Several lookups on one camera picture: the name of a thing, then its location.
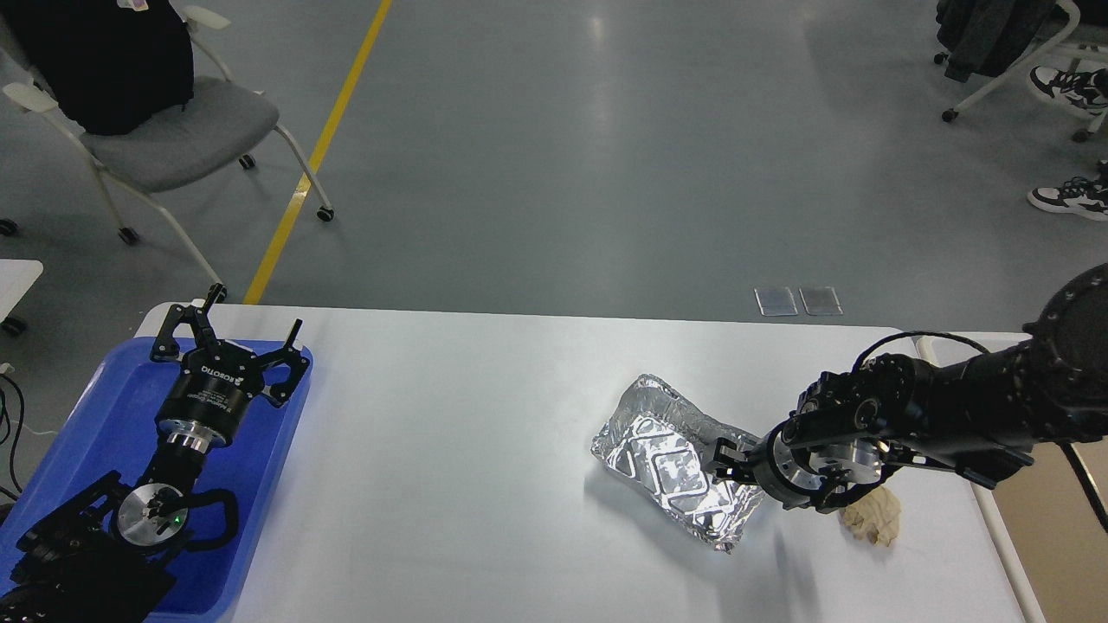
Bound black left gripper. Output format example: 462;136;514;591
151;305;310;448

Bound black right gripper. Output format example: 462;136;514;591
702;425;888;513

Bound aluminium foil tray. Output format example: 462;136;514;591
589;374;763;553

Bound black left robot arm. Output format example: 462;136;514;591
3;304;312;622

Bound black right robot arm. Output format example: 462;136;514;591
707;265;1107;513

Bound blue plastic tray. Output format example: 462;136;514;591
3;337;310;622

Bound crumpled brown paper ball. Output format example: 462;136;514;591
839;486;902;548

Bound left floor plate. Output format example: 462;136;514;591
753;286;799;317

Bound floor plate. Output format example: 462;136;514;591
799;286;844;317
753;286;799;317

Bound right floor plate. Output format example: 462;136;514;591
799;286;844;317

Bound white side table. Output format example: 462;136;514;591
1;259;43;337

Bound grey office chair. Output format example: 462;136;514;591
3;4;335;302

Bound black jacket on chair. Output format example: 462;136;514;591
3;1;195;137

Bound beige plastic bin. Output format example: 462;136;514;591
993;443;1107;622

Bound black white sneaker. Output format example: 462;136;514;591
1028;67;1107;118
1027;177;1107;222

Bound black floor cables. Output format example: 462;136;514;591
0;372;29;503

